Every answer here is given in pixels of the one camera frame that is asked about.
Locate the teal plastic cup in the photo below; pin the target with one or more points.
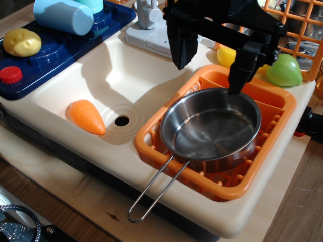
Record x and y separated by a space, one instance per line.
95 5

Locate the steel pot in basket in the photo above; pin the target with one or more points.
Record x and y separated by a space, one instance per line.
305 27

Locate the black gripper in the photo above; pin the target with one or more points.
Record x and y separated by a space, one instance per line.
240 25

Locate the orange toy carrot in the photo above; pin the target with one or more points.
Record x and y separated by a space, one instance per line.
86 116

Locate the grey toy faucet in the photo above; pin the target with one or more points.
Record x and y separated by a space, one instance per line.
150 31

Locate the orange wire basket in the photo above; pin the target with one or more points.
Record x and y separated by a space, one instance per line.
269 7

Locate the yellow toy fruit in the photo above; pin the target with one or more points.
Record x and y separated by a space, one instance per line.
226 56

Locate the light wooden board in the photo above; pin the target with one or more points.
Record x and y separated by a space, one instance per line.
89 210

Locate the stainless steel pan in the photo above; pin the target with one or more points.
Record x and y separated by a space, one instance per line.
207 130

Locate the red stove knob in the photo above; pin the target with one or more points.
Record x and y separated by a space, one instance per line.
11 75

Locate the yellow toy potato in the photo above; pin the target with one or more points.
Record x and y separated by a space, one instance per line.
22 43

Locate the green toy vegetable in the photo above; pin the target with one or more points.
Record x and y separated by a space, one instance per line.
285 72

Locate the black red clamp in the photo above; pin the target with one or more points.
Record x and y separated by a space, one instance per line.
310 124

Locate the light blue plastic cup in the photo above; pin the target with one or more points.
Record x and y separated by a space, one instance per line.
66 16

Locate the dark blue toy stove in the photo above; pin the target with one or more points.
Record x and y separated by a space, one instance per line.
59 50

